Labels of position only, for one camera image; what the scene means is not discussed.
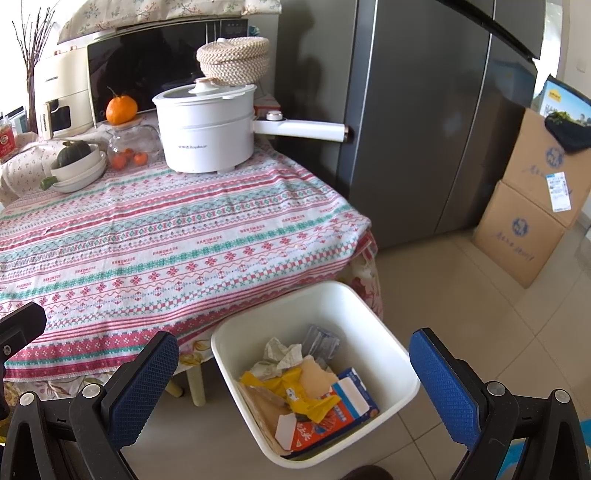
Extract woven basket with lid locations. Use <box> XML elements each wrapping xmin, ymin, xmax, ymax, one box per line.
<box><xmin>196</xmin><ymin>37</ymin><xmax>271</xmax><ymax>86</ymax></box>

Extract white electric pot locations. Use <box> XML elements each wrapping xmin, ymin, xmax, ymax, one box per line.
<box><xmin>152</xmin><ymin>78</ymin><xmax>352</xmax><ymax>175</ymax></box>

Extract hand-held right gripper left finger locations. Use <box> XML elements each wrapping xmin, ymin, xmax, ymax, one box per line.
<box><xmin>4</xmin><ymin>330</ymin><xmax>180</xmax><ymax>480</ymax></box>

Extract floral cloth cover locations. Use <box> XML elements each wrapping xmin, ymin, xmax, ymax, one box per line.
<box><xmin>58</xmin><ymin>0</ymin><xmax>282</xmax><ymax>44</ymax></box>

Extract dried branches in vase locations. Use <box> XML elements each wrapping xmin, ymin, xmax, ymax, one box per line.
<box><xmin>11</xmin><ymin>9</ymin><xmax>58</xmax><ymax>132</ymax></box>

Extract blue printed box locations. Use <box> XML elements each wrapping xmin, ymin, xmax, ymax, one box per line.
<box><xmin>531</xmin><ymin>74</ymin><xmax>591</xmax><ymax>127</ymax></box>

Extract black object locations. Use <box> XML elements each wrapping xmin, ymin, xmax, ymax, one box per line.
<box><xmin>545</xmin><ymin>111</ymin><xmax>591</xmax><ymax>154</ymax></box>

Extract green squash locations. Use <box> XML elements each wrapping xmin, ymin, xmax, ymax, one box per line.
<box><xmin>51</xmin><ymin>140</ymin><xmax>92</xmax><ymax>169</ymax></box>

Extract red snack packets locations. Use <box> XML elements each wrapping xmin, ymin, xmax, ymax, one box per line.
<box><xmin>0</xmin><ymin>113</ymin><xmax>17</xmax><ymax>162</ymax></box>

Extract grey refrigerator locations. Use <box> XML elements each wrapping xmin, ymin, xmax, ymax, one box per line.
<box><xmin>277</xmin><ymin>0</ymin><xmax>541</xmax><ymax>250</ymax></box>

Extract yellow wrapper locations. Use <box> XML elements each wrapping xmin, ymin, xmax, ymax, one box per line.
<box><xmin>240</xmin><ymin>367</ymin><xmax>342</xmax><ymax>423</ymax></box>

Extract clear plastic bottle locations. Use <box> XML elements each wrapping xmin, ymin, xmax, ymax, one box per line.
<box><xmin>302</xmin><ymin>324</ymin><xmax>341</xmax><ymax>358</ymax></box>

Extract microwave oven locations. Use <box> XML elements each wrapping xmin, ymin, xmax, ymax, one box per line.
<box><xmin>85</xmin><ymin>18</ymin><xmax>252</xmax><ymax>127</ymax></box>

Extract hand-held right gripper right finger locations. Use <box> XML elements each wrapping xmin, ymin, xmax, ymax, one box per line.
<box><xmin>409</xmin><ymin>328</ymin><xmax>588</xmax><ymax>480</ymax></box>

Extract cream air fryer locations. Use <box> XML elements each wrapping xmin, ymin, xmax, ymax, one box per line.
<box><xmin>34</xmin><ymin>44</ymin><xmax>95</xmax><ymax>139</ymax></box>

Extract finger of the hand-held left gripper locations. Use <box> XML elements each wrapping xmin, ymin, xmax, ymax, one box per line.
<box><xmin>0</xmin><ymin>302</ymin><xmax>48</xmax><ymax>370</ymax></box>

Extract striped patterned tablecloth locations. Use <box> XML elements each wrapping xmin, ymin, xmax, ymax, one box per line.
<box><xmin>0</xmin><ymin>138</ymin><xmax>372</xmax><ymax>384</ymax></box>

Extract small white tissue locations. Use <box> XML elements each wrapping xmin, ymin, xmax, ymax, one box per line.
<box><xmin>263</xmin><ymin>337</ymin><xmax>303</xmax><ymax>370</ymax></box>

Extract floral under tablecloth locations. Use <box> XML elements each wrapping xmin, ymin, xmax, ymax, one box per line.
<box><xmin>9</xmin><ymin>231</ymin><xmax>384</xmax><ymax>402</ymax></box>

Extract glass jar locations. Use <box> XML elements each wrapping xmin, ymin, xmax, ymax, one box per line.
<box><xmin>106</xmin><ymin>117</ymin><xmax>160</xmax><ymax>169</ymax></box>

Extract cardboard box with label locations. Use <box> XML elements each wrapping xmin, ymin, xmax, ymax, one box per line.
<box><xmin>502</xmin><ymin>106</ymin><xmax>591</xmax><ymax>227</ymax></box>

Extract brown cardboard piece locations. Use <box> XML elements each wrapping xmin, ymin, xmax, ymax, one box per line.
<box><xmin>238</xmin><ymin>383</ymin><xmax>289</xmax><ymax>455</ymax></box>

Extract small red white box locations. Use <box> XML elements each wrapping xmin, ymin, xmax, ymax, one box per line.
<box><xmin>254</xmin><ymin>92</ymin><xmax>282</xmax><ymax>114</ymax></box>

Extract orange mandarin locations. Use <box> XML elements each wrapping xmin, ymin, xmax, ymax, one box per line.
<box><xmin>105</xmin><ymin>95</ymin><xmax>138</xmax><ymax>124</ymax></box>

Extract dark brown object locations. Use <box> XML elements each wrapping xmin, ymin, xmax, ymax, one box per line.
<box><xmin>344</xmin><ymin>465</ymin><xmax>393</xmax><ymax>480</ymax></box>

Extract white plastic bin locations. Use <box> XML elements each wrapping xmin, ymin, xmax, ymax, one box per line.
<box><xmin>211</xmin><ymin>281</ymin><xmax>421</xmax><ymax>470</ymax></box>

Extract floral side cloth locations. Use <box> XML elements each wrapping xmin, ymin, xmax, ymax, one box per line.
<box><xmin>0</xmin><ymin>134</ymin><xmax>112</xmax><ymax>208</ymax></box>

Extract white table leg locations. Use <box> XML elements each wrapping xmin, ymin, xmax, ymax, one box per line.
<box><xmin>187</xmin><ymin>364</ymin><xmax>206</xmax><ymax>408</ymax></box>

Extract torn paper carton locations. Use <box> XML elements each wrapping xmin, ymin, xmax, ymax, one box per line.
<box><xmin>276</xmin><ymin>355</ymin><xmax>370</xmax><ymax>453</ymax></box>

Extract white bowl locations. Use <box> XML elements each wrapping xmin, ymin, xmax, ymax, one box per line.
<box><xmin>48</xmin><ymin>143</ymin><xmax>108</xmax><ymax>193</ymax></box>

